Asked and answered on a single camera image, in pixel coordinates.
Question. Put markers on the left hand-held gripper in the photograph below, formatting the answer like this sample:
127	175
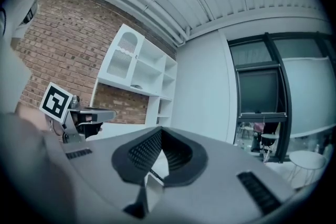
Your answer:
56	105

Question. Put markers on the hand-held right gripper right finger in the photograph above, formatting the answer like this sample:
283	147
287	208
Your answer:
183	160

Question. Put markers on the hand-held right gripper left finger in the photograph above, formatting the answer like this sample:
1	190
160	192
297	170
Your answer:
143	150

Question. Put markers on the person's left forearm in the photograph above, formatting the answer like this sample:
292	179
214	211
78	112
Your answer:
30	118

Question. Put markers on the small grey object on shelf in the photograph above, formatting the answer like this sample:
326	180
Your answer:
136	86

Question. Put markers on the white shelving cabinet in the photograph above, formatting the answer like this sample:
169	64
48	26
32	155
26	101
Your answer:
143	73

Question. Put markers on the white chair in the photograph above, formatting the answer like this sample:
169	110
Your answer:
269	141

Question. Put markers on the white round side table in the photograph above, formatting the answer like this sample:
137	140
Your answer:
307	162

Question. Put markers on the person's white shirt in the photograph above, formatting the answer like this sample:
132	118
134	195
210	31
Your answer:
15	15

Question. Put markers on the black window frame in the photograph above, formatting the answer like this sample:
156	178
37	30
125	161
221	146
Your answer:
283	81

